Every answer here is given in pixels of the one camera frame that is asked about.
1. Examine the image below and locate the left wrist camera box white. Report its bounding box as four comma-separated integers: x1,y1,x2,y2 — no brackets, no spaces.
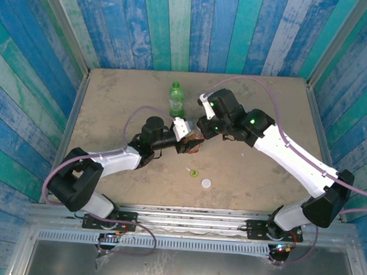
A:
170,116,193,143

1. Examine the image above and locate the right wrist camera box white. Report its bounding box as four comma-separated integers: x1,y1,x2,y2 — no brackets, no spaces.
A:
198,93,217,121

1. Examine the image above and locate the steel sheet panel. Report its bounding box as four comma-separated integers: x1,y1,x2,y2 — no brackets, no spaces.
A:
5,228,367,275

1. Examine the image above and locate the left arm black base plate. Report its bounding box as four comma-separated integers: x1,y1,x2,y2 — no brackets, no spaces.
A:
81,208,138,233

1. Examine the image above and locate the slotted grey cable duct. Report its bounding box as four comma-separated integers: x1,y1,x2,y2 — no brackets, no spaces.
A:
36,230,271,256

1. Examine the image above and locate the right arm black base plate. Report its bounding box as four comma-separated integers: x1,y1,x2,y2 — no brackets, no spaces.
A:
245,219,304,244

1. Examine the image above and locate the green plastic bottle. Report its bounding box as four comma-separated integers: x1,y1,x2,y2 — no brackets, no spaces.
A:
167,82,187,119

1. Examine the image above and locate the tea bottle orange red label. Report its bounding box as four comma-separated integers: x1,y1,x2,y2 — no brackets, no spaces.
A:
182,127,206,156

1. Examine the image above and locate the small circuit board with LEDs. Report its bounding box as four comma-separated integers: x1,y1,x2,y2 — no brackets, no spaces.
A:
271,241,296,254
98,230,125,240

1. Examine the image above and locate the aluminium mounting rail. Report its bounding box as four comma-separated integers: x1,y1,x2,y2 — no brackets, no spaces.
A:
27,198,359,248

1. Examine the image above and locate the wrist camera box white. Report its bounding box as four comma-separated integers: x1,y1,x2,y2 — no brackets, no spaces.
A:
198,93,217,121
170,116,193,143

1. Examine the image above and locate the aluminium corner post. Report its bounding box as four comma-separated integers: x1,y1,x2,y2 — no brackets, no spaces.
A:
31,0,96,77
306,0,367,91

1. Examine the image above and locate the aluminium table side rail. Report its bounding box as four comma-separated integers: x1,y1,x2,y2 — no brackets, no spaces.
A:
296,81,356,223
39,71,91,206

